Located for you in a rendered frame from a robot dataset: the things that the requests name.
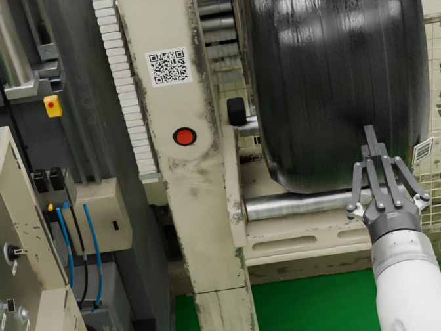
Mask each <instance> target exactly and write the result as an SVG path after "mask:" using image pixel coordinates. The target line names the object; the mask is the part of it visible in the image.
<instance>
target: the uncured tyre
mask: <svg viewBox="0 0 441 331"><path fill-rule="evenodd" d="M240 8H241V17H242V22H243V30H244V36H245V44H246V49H247V57H248V63H249V71H250V76H251V84H252V89H253V97H254V102H255V110H256V115H257V123H258V128H259V135H260V140H261V148H262V154H263V156H264V160H265V162H266V166H267V168H268V172H269V174H270V177H271V179H272V180H274V181H275V182H277V183H278V184H280V185H281V186H283V187H284V188H286V189H287V190H289V191H290V192H295V193H301V194H312V193H317V192H326V191H331V190H340V189H345V188H352V182H353V174H354V164H355V163H356V162H360V163H361V162H363V159H362V155H361V147H362V146H364V145H366V144H365V142H364V126H366V125H373V128H374V132H375V136H376V139H377V143H384V144H385V148H386V150H387V154H388V156H389V157H391V158H394V157H395V156H399V157H401V159H402V160H403V162H404V163H405V165H406V166H407V168H408V169H409V170H410V169H411V167H412V166H413V165H412V164H411V162H412V158H413V149H414V147H415V146H417V145H419V144H421V143H422V142H424V141H426V140H427V137H428V133H429V118H430V79H429V58H428V49H427V37H426V30H425V20H424V14H423V6H422V1H421V0H240Z"/></svg>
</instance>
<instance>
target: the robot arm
mask: <svg viewBox="0 0 441 331"><path fill-rule="evenodd" d="M364 142H365V144H366V145H364V146H362V147H361V155H362V159H363V162H361V163H360V162H356V163H355V164H354V174H353V182H352V198H351V199H350V202H349V203H348V205H347V207H346V211H347V218H348V219H349V220H353V219H354V218H357V219H361V220H362V221H363V224H364V225H365V226H366V227H367V228H368V231H369V235H370V238H371V244H372V247H371V260H372V264H373V265H372V267H373V273H374V279H375V283H376V285H377V298H376V304H377V314H378V317H379V323H380V327H381V331H441V273H440V268H439V265H438V262H437V261H436V258H435V255H434V251H433V248H432V244H431V242H430V240H429V238H428V237H427V236H426V235H425V234H423V231H422V229H421V225H420V222H419V211H421V210H422V209H423V208H424V209H429V208H430V203H431V196H430V194H429V193H428V192H426V191H425V190H423V189H422V188H421V187H420V186H419V184H418V182H417V181H416V180H415V178H414V177H413V175H412V174H411V172H410V171H409V169H408V168H407V166H406V165H405V163H404V162H403V160H402V159H401V157H399V156H395V157H394V158H391V157H389V156H388V154H387V150H386V148H385V144H384V143H377V139H376V136H375V132H374V128H373V125H366V126H364ZM379 167H381V171H382V172H383V177H384V179H385V184H386V186H387V191H388V194H382V191H381V189H380V186H379V182H378V179H377V174H376V172H375V168H379ZM393 170H394V171H395V173H396V174H397V176H398V178H399V179H400V180H401V182H402V184H403V185H404V186H405V188H406V190H407V191H408V193H409V195H410V196H411V197H412V199H413V202H411V201H410V200H408V199H407V198H406V197H404V196H402V195H401V194H400V192H399V189H398V186H397V184H396V180H395V178H394V173H393ZM364 173H366V177H367V181H368V184H369V189H370V192H371V196H372V200H371V202H370V203H369V204H368V206H367V208H366V210H365V211H363V210H362V205H360V196H361V186H362V174H364Z"/></svg>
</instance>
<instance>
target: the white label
mask: <svg viewBox="0 0 441 331"><path fill-rule="evenodd" d="M433 140H434V137H431V138H429V139H427V140H426V141H424V142H422V143H421V144H419V145H417V146H415V147H414V149H413V158H412V162H411V164H412V165H413V164H415V163H417V162H418V161H420V160H422V159H423V158H426V157H427V156H429V155H430V154H431V150H432V144H433Z"/></svg>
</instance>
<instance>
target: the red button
mask: <svg viewBox="0 0 441 331"><path fill-rule="evenodd" d="M192 139H193V136H192V133H191V132H189V131H187V130H183V131H180V132H179V133H178V135H177V140H178V142H179V143H181V144H188V143H190V142H191V141H192Z"/></svg>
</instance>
